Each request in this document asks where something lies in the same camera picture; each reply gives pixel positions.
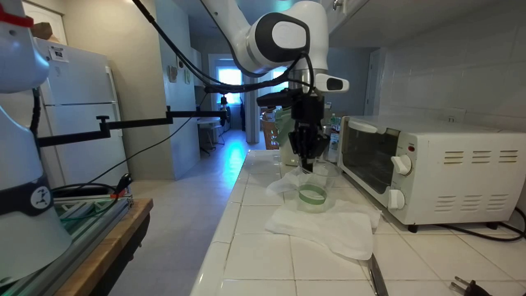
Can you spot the wooden chair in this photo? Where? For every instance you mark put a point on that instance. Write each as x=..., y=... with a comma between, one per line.
x=269, y=136

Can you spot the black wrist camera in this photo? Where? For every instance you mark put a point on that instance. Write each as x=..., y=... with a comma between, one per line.
x=274, y=98

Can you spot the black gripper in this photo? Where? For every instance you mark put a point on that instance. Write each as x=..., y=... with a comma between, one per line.
x=308, y=123

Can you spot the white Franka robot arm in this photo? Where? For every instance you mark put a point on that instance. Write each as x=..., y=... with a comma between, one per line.
x=285, y=34

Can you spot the wooden table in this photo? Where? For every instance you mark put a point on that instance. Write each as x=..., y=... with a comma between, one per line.
x=109, y=246

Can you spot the white refrigerator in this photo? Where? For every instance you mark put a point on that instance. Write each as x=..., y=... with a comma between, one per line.
x=83, y=98

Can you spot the white cloth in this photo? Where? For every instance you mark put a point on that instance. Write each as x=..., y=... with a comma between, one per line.
x=334, y=230

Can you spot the white toaster oven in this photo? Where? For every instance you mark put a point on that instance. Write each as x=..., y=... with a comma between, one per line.
x=466, y=174

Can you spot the aluminium frame rails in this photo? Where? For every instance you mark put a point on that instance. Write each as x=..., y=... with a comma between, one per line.
x=83, y=230

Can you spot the black power plug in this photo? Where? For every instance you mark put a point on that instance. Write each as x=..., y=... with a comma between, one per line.
x=471, y=288

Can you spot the brown basket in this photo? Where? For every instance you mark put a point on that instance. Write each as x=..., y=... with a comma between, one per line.
x=40, y=29

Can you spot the green-lidded white appliance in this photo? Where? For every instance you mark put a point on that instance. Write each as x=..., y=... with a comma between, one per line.
x=284, y=133

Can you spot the white bin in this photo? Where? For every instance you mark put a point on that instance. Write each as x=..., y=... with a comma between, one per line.
x=210, y=133

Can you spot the white upper cabinet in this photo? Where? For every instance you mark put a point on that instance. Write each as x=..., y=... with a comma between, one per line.
x=384, y=16

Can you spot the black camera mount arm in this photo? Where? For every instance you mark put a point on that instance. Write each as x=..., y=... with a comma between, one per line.
x=137, y=121

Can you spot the black bar-shaped camera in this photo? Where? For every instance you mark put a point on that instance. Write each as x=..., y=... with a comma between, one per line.
x=224, y=87

